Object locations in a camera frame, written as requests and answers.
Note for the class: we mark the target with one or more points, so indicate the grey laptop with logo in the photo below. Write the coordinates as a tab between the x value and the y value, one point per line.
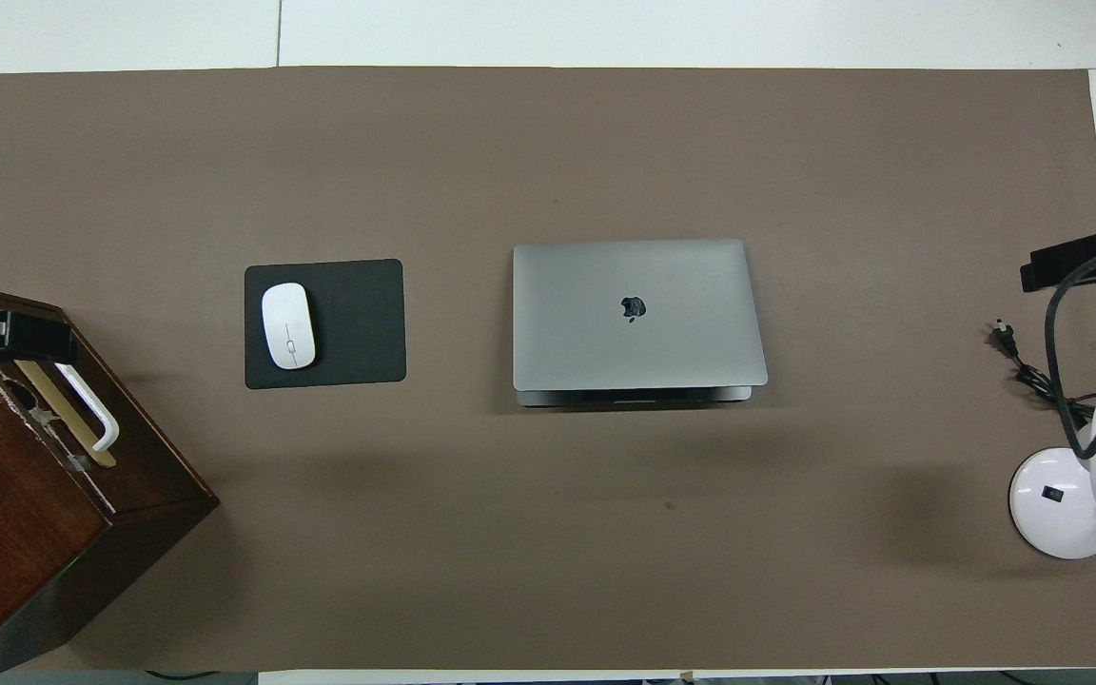
634	342

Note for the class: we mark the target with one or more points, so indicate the white desk lamp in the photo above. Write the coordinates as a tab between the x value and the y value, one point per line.
1052	514

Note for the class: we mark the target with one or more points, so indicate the black mouse pad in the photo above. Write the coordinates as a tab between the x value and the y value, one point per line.
358	323

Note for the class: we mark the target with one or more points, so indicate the white computer mouse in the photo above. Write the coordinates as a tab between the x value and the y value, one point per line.
288	323

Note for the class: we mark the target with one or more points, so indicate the brown table mat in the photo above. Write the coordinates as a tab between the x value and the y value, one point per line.
129	171

